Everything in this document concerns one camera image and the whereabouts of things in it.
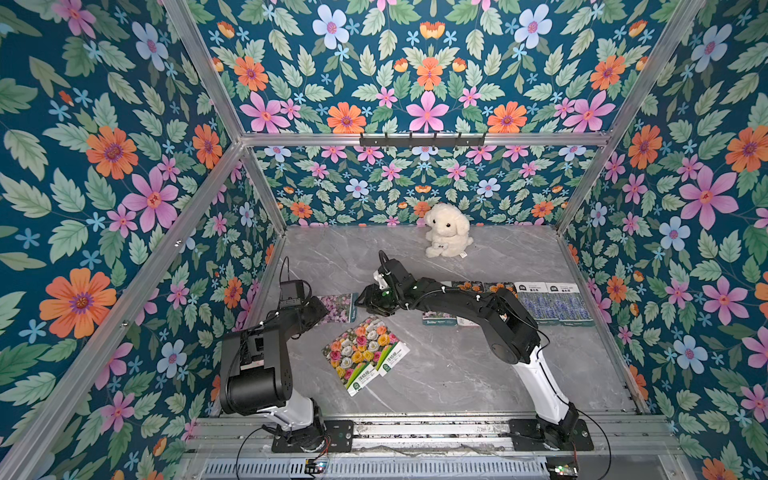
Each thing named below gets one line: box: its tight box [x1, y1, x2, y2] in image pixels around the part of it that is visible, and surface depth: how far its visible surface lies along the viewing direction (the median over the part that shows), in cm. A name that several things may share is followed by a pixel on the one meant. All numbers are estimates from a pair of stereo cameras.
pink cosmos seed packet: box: [422, 311, 457, 326], surface depth 95 cm
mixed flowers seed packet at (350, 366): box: [321, 334, 379, 397], surface depth 88 cm
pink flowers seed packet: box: [317, 292, 359, 325], surface depth 98 cm
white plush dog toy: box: [424, 203, 473, 258], surface depth 101 cm
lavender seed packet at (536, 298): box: [514, 282, 559, 321], surface depth 100 cm
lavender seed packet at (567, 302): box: [545, 282, 594, 322], surface depth 100 cm
